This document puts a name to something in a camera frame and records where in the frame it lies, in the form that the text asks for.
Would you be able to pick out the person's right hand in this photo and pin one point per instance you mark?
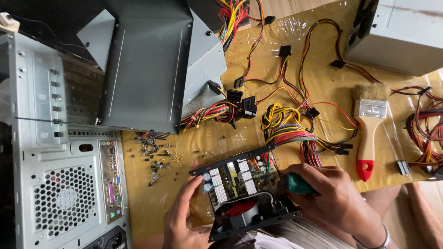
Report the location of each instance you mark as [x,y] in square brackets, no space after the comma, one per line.
[335,197]

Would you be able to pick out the person's left hand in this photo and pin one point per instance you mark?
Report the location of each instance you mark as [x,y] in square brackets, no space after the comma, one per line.
[178,221]

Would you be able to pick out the black power supply unit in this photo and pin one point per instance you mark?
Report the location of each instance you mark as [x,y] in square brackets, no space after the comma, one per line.
[238,186]

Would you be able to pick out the person's light clothing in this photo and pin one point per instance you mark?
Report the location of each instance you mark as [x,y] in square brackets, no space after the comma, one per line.
[297,235]

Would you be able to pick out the pile of small screws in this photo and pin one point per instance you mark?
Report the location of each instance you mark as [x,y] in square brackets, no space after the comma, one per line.
[155,159]

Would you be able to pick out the wooden paint brush red tip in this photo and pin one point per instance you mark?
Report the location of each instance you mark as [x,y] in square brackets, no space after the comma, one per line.
[368,128]

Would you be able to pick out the silver computer case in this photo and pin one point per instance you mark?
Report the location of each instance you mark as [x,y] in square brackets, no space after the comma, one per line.
[69,179]

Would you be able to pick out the grey metal power supply housing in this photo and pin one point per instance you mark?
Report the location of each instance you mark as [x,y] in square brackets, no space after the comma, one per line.
[148,65]

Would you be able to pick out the light grey power supply box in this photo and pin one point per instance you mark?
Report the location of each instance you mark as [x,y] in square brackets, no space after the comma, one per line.
[401,34]

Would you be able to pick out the small white plastic object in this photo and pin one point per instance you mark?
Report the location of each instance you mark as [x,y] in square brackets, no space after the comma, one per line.
[7,22]

